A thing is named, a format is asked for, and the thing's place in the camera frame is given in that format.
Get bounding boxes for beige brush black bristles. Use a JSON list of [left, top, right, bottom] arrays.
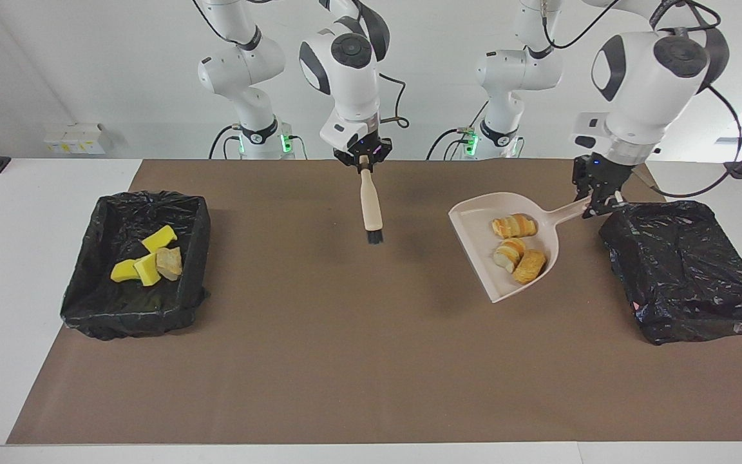
[[359, 155, 385, 246]]

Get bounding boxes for orange striped bread piece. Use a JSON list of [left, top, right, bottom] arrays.
[[493, 237, 528, 273], [491, 213, 538, 239]]

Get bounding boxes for brown bread roll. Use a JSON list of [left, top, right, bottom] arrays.
[[512, 249, 547, 285]]

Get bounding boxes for beige plastic dustpan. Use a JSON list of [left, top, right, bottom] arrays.
[[448, 192, 594, 304]]

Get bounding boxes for pale beige foam chunk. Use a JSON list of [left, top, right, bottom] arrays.
[[155, 247, 183, 282]]

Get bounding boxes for yellow green sponge piece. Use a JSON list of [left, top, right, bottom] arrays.
[[110, 259, 141, 283]]

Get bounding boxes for black bagged bin pink spot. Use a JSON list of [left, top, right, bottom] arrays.
[[598, 200, 742, 346]]

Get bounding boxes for brown table mat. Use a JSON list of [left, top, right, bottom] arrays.
[[6, 159, 742, 445]]

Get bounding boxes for left base black cable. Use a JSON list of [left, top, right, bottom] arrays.
[[427, 129, 468, 160]]

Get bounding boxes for base black cable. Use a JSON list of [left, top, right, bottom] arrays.
[[209, 126, 236, 160], [427, 129, 468, 160]]

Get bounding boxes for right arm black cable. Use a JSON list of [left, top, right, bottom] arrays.
[[377, 72, 410, 129]]

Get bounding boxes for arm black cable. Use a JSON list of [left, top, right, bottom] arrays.
[[542, 0, 742, 199], [377, 72, 410, 129]]

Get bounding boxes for right base black cable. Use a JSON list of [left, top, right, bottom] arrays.
[[209, 126, 236, 160]]

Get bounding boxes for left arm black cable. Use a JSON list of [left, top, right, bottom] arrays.
[[542, 0, 742, 199]]

